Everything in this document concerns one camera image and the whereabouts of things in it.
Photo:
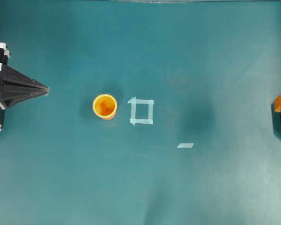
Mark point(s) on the small light tape strip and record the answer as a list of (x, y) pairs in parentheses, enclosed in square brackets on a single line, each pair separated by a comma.
[(185, 145)]

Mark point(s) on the light tape square marker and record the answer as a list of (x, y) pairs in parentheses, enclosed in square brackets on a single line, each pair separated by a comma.
[(141, 111)]

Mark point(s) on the black white left-arm gripper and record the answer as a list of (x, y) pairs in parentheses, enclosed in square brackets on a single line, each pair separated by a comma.
[(23, 88)]

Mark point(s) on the orange cylindrical cup block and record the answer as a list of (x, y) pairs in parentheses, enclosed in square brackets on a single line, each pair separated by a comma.
[(105, 106)]

